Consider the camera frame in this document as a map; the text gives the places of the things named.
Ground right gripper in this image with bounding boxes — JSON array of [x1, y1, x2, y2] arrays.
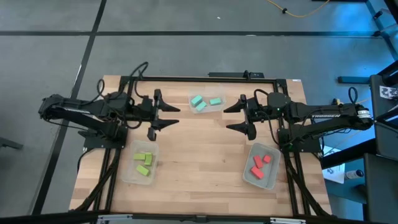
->
[[223, 93, 272, 141]]

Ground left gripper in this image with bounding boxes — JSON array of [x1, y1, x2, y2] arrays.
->
[[136, 88, 182, 142]]

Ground red rectangular block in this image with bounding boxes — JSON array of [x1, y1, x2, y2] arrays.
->
[[252, 155, 265, 169], [250, 166, 266, 180]]

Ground clear plastic bin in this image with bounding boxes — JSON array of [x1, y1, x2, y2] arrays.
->
[[187, 85, 227, 114], [121, 139, 160, 186]]

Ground translucent grey plastic bin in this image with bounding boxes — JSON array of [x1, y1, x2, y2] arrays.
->
[[242, 142, 282, 191]]

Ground aluminium crossbar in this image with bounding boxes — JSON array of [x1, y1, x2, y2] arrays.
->
[[96, 213, 307, 224]]

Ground black diagonal beam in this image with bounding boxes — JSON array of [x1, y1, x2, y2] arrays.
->
[[320, 138, 377, 170]]

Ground white paper sheet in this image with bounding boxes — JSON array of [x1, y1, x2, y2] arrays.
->
[[322, 145, 346, 185]]

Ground black floor bar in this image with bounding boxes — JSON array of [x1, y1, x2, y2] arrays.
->
[[337, 75, 373, 85]]

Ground black cart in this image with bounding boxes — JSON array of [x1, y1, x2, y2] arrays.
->
[[369, 60, 398, 161]]

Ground fiducial tag sheet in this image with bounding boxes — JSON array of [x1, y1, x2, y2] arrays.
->
[[379, 85, 398, 100]]

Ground grey floor object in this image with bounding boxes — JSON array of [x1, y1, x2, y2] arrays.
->
[[0, 136, 24, 151]]

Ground black cabinet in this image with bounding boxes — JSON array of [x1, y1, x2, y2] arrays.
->
[[362, 152, 398, 224]]

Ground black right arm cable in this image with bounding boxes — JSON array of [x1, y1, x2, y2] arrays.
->
[[253, 88, 272, 106]]

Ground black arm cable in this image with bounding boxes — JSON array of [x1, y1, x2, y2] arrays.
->
[[96, 61, 150, 100], [253, 88, 272, 106]]

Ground black table frame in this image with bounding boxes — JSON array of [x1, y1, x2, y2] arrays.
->
[[116, 75, 301, 217]]

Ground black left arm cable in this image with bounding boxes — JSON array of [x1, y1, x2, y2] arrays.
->
[[96, 61, 150, 100]]

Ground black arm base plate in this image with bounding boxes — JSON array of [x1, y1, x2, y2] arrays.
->
[[83, 129, 129, 149], [277, 128, 323, 154]]

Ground black cable bundle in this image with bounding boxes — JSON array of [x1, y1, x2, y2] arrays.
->
[[284, 152, 331, 217], [73, 148, 123, 212]]

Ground black cable loop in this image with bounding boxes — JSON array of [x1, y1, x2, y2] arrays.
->
[[347, 86, 359, 105]]

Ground yellow floor cable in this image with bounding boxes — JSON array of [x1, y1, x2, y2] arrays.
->
[[266, 0, 331, 19]]

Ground black gantry frame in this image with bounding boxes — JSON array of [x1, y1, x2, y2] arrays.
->
[[0, 210, 398, 224]]

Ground metal rack rail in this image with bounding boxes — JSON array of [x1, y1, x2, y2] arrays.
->
[[365, 0, 398, 62]]

